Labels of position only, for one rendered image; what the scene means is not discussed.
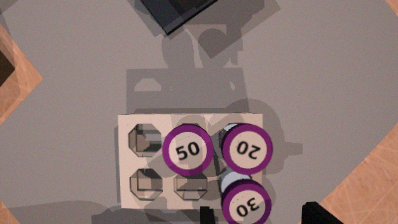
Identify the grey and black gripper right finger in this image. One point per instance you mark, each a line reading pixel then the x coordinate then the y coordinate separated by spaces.
pixel 314 213

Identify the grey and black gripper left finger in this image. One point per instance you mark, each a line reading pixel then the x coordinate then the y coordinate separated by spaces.
pixel 206 215

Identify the grey bench mat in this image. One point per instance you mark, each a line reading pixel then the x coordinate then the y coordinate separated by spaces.
pixel 324 74

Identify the tan bucket adapter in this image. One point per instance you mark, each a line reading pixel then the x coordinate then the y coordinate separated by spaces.
pixel 188 4

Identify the beige tube rack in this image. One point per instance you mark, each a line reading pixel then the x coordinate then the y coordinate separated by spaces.
pixel 145 140

